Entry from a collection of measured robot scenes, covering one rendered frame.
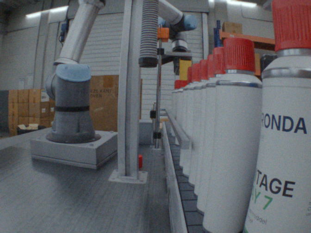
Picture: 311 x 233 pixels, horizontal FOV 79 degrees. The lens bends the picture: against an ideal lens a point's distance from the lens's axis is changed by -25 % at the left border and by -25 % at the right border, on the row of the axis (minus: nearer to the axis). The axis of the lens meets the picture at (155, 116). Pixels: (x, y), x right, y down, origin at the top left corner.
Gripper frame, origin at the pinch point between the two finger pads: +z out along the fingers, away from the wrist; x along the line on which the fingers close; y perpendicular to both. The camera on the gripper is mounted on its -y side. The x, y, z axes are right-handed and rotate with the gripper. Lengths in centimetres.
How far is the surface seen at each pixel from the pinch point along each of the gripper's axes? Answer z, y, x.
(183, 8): -347, 36, 224
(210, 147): 46, 0, -61
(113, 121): 9.1, -28.4, 16.6
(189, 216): 54, -2, -57
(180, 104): 21.4, -0.5, -24.1
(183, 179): 47, -1, -44
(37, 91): -132, -220, 215
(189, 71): 26, 0, -47
